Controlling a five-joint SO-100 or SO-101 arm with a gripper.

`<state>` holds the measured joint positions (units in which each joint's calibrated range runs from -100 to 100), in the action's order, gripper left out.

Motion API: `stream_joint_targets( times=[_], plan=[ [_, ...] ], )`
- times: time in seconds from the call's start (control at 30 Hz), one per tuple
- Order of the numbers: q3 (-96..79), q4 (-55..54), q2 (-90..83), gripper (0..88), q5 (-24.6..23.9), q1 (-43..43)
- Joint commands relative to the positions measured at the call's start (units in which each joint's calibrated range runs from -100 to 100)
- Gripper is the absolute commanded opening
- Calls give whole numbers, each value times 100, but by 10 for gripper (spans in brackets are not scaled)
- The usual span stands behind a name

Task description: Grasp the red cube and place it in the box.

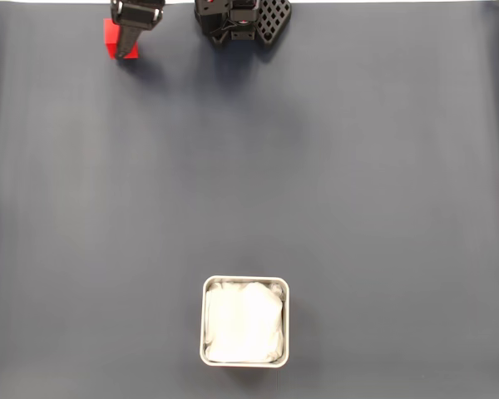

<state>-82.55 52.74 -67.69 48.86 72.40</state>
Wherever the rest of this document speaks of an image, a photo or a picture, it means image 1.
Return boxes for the white crumpled cloth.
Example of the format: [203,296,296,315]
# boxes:
[204,281,285,363]

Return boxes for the red cube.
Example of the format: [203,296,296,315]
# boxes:
[103,18,141,62]

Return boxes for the dark grey table mat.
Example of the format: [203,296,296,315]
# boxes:
[0,2,499,399]

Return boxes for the square metal box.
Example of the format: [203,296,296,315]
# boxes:
[199,275,290,367]

